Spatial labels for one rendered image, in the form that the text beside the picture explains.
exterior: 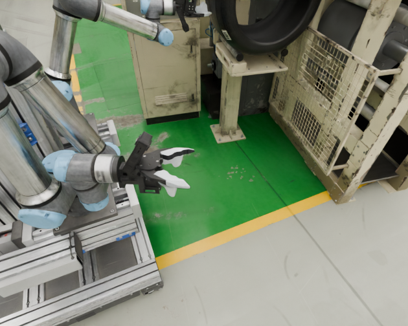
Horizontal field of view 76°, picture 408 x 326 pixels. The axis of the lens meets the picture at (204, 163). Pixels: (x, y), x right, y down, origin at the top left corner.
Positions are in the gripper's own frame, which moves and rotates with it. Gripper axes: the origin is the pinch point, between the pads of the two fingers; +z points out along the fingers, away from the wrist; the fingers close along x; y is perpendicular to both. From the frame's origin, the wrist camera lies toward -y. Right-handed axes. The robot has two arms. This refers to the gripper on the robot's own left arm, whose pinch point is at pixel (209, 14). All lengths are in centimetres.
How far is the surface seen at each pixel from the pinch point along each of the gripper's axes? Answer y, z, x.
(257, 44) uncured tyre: -10.1, 25.5, -12.7
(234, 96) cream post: -65, 38, 28
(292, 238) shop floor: -106, 50, -79
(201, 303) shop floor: -114, -16, -103
